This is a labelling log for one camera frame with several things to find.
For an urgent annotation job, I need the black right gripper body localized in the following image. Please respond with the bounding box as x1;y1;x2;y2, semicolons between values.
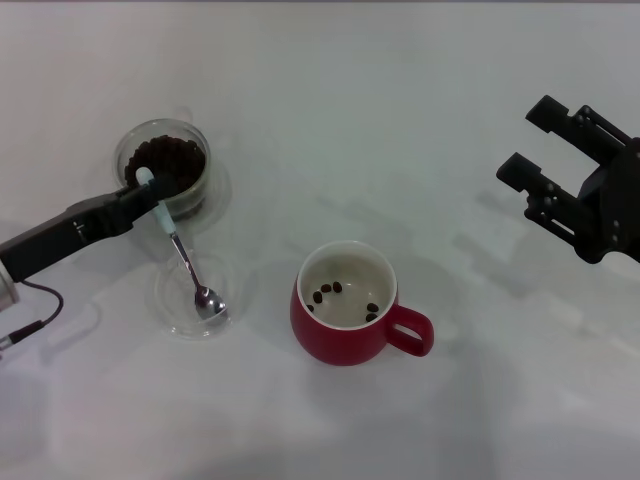
574;137;640;265

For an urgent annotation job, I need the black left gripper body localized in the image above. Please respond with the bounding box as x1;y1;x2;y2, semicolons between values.
0;192;134;284

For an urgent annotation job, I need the dark coffee bean pile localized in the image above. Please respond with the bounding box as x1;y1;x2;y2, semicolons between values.
124;134;207;219

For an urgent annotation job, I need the clear glass cup with handle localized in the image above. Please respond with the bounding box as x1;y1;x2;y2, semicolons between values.
113;107;211;221

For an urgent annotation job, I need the light blue handled metal spoon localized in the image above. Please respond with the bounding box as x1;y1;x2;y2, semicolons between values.
135;167;229;321

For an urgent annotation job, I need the red ceramic mug white inside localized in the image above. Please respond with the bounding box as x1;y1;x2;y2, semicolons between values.
289;240;435;367

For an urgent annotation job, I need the clear round glass dish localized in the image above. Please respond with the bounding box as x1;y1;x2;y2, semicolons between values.
152;252;241;341

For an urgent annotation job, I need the dark thin cable with plug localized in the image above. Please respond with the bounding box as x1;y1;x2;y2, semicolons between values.
0;279;65;351

